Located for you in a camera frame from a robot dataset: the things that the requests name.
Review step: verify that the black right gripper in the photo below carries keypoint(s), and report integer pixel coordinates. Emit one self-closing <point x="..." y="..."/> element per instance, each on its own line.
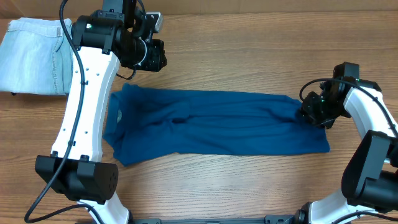
<point x="311" y="109"/>

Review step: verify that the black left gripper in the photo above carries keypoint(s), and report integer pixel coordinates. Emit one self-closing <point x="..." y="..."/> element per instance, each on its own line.
<point x="154" y="58"/>

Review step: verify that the dark blue polo shirt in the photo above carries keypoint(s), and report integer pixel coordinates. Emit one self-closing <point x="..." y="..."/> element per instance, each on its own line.
<point x="146" y="123"/>

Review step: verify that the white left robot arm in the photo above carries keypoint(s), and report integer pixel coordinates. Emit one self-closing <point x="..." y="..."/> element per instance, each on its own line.
<point x="120" y="34"/>

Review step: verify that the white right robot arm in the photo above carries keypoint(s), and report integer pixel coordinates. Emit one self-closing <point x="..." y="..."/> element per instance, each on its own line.
<point x="366" y="188"/>

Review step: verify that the folded light blue jeans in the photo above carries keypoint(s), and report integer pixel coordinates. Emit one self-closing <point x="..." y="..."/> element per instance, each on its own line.
<point x="36" y="58"/>

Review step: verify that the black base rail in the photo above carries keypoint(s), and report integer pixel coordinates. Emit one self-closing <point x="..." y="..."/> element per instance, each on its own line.
<point x="269" y="219"/>

